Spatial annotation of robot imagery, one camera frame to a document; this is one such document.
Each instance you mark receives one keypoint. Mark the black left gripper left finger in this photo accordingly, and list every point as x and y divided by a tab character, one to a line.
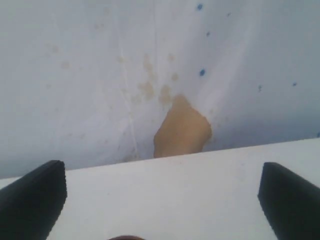
31	205

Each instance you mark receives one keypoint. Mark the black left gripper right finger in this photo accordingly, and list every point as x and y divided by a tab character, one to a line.
290	203

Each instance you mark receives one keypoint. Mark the round wooden cup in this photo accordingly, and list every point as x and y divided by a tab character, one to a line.
126	237

